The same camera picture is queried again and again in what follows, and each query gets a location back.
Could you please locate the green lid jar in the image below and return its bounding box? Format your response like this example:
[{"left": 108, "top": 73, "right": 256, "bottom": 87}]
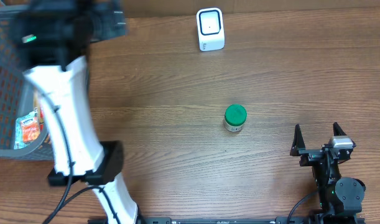
[{"left": 223, "top": 105, "right": 248, "bottom": 132}]

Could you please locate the white barcode scanner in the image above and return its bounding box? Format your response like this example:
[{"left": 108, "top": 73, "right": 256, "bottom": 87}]
[{"left": 196, "top": 7, "right": 225, "bottom": 52}]

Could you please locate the red and tan cracker package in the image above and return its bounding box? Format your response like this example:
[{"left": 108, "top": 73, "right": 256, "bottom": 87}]
[{"left": 33, "top": 90, "right": 44, "bottom": 124}]

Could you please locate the light blue tissue pack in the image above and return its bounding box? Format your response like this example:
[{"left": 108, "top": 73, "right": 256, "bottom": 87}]
[{"left": 14, "top": 116, "right": 31, "bottom": 149}]

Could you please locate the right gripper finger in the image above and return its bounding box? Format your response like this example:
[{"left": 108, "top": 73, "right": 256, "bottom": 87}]
[
  {"left": 290, "top": 124, "right": 306, "bottom": 156},
  {"left": 333, "top": 122, "right": 346, "bottom": 136}
]

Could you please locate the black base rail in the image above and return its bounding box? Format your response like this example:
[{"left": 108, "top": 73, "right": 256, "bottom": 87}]
[{"left": 87, "top": 216, "right": 366, "bottom": 224}]

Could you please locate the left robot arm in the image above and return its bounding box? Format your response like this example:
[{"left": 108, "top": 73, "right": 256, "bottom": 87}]
[{"left": 10, "top": 0, "right": 144, "bottom": 224}]

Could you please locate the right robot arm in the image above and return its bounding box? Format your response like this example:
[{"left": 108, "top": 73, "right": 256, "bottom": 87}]
[{"left": 290, "top": 123, "right": 366, "bottom": 223}]

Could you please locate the grey plastic shopping basket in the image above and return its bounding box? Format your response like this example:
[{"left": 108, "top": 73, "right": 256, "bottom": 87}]
[{"left": 0, "top": 4, "right": 91, "bottom": 161}]

